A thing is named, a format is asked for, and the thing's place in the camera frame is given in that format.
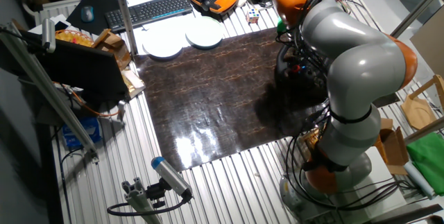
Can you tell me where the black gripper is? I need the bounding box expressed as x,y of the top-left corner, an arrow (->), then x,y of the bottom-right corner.
277,29 -> 301,50

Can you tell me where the black racing steering wheel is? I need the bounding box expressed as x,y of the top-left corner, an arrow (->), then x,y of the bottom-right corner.
274,42 -> 329,95

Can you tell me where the Rubik's cube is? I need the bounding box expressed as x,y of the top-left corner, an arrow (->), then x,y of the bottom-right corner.
246,8 -> 261,24

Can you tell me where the white plate with green rim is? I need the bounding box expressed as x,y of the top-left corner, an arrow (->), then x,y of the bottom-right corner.
185,15 -> 225,50

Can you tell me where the dark brown marble mat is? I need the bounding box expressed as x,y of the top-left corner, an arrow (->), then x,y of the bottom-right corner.
134,26 -> 402,173

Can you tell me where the plain white round plate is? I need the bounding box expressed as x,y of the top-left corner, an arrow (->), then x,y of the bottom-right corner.
142,29 -> 185,60

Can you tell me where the black computer keyboard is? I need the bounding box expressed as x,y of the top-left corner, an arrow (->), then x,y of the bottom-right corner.
103,0 -> 194,33

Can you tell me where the brown cardboard panel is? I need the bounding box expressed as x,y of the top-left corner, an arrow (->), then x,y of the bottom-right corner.
409,14 -> 444,79

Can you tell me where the open cardboard box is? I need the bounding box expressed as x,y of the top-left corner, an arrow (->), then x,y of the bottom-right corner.
367,118 -> 411,176

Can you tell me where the light wooden stand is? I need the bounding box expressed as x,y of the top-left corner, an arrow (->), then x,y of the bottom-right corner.
400,74 -> 444,131

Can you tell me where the gold and white snack packet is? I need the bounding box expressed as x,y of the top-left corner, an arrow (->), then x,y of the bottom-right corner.
119,68 -> 146,99

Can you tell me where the aluminium profile bar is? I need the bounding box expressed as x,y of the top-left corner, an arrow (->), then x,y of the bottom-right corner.
404,116 -> 444,145
0,22 -> 100,162

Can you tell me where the brown paper bag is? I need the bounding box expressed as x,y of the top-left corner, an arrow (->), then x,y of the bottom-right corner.
92,28 -> 133,71

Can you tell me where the green cloth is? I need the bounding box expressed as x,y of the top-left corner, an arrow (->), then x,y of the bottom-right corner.
405,132 -> 444,197

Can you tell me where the black mouse pad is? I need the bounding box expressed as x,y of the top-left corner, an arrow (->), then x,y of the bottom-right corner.
65,0 -> 121,36

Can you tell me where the white paper roll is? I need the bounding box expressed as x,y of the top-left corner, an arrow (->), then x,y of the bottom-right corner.
402,161 -> 436,200

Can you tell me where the grey blue computer mouse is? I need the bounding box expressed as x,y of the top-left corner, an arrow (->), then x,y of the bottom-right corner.
80,5 -> 95,24

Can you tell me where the black monitor panel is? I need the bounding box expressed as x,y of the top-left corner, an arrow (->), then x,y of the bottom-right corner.
34,38 -> 129,103

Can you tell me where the blue plastic packet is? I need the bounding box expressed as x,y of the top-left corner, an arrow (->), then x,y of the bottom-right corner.
61,116 -> 103,150

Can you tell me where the aluminium profile post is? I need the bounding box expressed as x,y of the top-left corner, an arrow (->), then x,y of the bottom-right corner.
390,0 -> 444,40
110,0 -> 139,57

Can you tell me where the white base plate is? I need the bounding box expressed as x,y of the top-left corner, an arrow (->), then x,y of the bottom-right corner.
346,146 -> 407,218

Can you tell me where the silver camera with blue end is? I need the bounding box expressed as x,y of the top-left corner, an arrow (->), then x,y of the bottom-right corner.
151,156 -> 194,199

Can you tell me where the thin orange cable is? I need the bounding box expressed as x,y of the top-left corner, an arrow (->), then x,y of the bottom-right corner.
51,80 -> 121,118

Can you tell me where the grey camera mount profile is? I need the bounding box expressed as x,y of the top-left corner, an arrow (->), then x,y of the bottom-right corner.
121,177 -> 164,224

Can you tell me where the black camera cable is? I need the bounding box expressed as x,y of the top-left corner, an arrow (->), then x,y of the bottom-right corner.
106,196 -> 190,217

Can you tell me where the plain silver camera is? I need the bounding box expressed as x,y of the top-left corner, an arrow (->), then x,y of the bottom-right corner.
41,17 -> 57,54

